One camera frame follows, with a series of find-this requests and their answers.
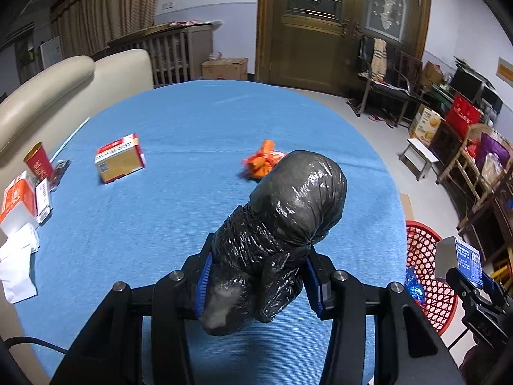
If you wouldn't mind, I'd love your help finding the small white and red box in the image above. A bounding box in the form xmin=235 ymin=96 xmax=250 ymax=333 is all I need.
xmin=35 ymin=178 xmax=54 ymax=224

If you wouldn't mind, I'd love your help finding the brown cardboard box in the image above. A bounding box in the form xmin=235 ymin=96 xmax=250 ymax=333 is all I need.
xmin=200 ymin=57 xmax=249 ymax=81

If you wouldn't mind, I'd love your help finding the striped scarf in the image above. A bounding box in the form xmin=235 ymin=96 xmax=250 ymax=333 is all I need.
xmin=369 ymin=38 xmax=388 ymax=79

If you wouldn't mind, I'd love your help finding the orange wrapper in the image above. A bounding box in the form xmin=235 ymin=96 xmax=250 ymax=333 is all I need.
xmin=241 ymin=140 xmax=288 ymax=180

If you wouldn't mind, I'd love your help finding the black plastic bag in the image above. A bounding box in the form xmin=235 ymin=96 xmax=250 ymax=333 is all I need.
xmin=198 ymin=150 xmax=349 ymax=337

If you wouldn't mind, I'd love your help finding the dark foil packet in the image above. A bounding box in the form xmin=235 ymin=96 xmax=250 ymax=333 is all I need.
xmin=50 ymin=159 xmax=71 ymax=188

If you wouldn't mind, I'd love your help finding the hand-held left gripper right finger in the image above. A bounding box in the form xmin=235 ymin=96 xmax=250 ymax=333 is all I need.
xmin=302 ymin=246 xmax=467 ymax=385

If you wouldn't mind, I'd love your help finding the blue plastic wrapper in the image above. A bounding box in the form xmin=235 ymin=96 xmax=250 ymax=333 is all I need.
xmin=404 ymin=268 xmax=425 ymax=305

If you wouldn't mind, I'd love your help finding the blue tablecloth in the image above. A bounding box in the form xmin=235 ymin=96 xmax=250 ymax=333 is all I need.
xmin=12 ymin=80 xmax=406 ymax=385

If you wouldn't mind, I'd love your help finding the wooden double door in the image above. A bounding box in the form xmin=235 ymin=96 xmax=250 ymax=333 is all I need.
xmin=255 ymin=0 xmax=431 ymax=97

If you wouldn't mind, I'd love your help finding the red plastic basket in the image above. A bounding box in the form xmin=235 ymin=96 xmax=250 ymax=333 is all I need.
xmin=405 ymin=220 xmax=459 ymax=337

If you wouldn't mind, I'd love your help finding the white step stool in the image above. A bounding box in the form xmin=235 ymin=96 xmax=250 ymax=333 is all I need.
xmin=399 ymin=138 xmax=437 ymax=181

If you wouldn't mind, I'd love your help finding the red paper cup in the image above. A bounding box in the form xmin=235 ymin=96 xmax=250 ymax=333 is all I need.
xmin=23 ymin=141 xmax=55 ymax=181

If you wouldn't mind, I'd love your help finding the orange and white box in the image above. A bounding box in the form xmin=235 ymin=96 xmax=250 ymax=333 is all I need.
xmin=0 ymin=170 xmax=38 ymax=235

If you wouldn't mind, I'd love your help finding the black cable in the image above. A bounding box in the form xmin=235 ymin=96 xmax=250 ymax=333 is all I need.
xmin=0 ymin=336 xmax=67 ymax=354

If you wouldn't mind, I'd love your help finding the metal frame chair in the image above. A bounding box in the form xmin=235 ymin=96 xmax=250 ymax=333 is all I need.
xmin=355 ymin=34 xmax=413 ymax=127

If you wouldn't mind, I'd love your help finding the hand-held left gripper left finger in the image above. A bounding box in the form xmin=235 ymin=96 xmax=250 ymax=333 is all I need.
xmin=50 ymin=235 xmax=217 ymax=385

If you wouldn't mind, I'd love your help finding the thin white stick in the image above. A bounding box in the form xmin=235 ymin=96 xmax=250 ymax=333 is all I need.
xmin=51 ymin=117 xmax=91 ymax=161

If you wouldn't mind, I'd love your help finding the black monitor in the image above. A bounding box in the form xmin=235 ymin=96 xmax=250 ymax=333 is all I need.
xmin=449 ymin=66 xmax=487 ymax=101

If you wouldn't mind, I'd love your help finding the beige leather sofa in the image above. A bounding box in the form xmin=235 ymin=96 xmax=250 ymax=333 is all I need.
xmin=0 ymin=49 xmax=155 ymax=169

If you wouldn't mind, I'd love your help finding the person's right hand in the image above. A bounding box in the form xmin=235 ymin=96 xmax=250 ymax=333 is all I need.
xmin=459 ymin=341 xmax=501 ymax=385

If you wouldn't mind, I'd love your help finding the white paper napkin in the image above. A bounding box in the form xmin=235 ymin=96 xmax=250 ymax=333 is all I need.
xmin=0 ymin=222 xmax=41 ymax=259
xmin=0 ymin=246 xmax=38 ymax=303

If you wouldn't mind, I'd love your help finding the purple bag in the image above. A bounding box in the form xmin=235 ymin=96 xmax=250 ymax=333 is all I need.
xmin=479 ymin=133 xmax=511 ymax=169

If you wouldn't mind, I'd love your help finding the yellow printed cardboard box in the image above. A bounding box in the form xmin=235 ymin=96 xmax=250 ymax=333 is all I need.
xmin=409 ymin=104 xmax=445 ymax=148

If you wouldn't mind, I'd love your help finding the red gift box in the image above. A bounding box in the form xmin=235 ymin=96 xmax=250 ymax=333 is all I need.
xmin=445 ymin=94 xmax=482 ymax=137

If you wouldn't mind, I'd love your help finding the wooden radiator cover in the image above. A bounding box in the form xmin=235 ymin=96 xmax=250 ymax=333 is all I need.
xmin=106 ymin=22 xmax=223 ymax=87

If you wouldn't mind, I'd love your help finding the wooden rack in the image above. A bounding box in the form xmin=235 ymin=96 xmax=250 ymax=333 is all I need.
xmin=437 ymin=124 xmax=513 ymax=249

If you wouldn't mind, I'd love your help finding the beige curtain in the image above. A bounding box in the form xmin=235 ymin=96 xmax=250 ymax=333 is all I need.
xmin=50 ymin=0 xmax=167 ymax=55

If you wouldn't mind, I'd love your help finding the cardboard box with red top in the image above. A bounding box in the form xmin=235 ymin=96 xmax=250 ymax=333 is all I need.
xmin=95 ymin=133 xmax=146 ymax=184

